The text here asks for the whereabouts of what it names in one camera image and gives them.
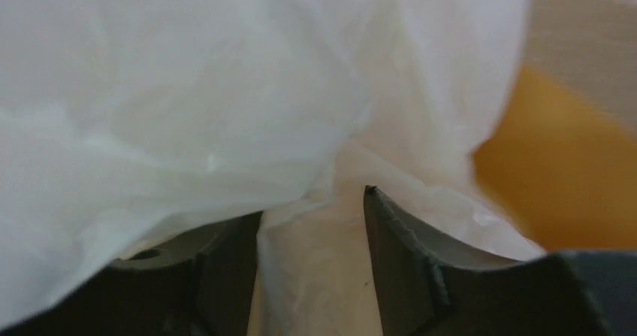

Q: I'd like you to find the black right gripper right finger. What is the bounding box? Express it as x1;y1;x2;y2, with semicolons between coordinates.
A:
364;186;636;335

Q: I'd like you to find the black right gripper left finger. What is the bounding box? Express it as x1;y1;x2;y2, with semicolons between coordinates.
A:
5;213;261;335

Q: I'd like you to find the yellow mesh trash bin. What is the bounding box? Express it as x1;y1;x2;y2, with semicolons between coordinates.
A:
472;0;637;253

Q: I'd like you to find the cream plastic trash bag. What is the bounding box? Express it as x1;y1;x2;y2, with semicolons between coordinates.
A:
1;0;542;335

